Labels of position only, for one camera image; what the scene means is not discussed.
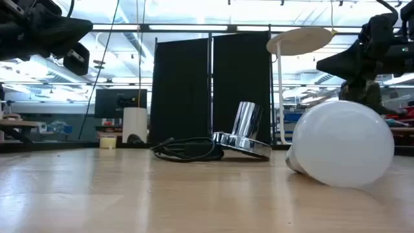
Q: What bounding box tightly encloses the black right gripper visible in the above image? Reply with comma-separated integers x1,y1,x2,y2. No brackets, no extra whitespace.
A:
316,41,414,82

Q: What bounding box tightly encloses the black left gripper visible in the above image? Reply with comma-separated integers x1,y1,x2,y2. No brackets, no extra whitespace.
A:
0,0,94,62

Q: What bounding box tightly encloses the white lightbulb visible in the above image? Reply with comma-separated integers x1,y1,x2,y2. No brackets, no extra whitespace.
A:
285,100,395,188

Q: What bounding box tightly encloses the chrome lamp socket base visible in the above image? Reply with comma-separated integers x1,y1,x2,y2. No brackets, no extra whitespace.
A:
212,101,272,162

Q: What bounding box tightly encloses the black lamp power cord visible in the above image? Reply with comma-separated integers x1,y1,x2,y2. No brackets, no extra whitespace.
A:
150,137,224,162

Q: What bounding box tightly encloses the person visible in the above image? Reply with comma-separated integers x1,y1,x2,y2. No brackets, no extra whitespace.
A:
338,79,408,117

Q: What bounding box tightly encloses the white tripod stand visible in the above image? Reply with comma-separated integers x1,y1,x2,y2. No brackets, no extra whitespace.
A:
266,27,334,145

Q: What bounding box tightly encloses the blue storage bin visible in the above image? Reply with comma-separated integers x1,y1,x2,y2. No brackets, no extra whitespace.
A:
284,111,303,123

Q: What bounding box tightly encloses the light wooden background table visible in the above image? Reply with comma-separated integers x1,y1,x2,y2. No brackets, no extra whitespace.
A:
389,126,414,146
0,119,39,144

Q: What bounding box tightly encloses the black computer monitor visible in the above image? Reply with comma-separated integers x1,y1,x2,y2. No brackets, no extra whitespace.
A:
94,88,148,119

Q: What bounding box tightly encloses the black fabric partition panel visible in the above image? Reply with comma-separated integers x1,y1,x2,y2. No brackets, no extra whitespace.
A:
212,31,272,145
150,38,211,145

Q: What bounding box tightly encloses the white cylindrical container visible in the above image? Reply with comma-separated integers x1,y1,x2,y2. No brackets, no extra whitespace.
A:
122,107,149,144

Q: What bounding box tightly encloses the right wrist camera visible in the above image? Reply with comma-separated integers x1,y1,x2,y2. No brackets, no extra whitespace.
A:
358,13,399,49

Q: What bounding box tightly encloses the black hanging cable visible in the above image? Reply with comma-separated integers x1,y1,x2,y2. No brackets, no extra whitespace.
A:
78,0,120,140

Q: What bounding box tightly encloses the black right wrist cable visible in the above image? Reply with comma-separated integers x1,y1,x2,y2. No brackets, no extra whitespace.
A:
375,0,399,19

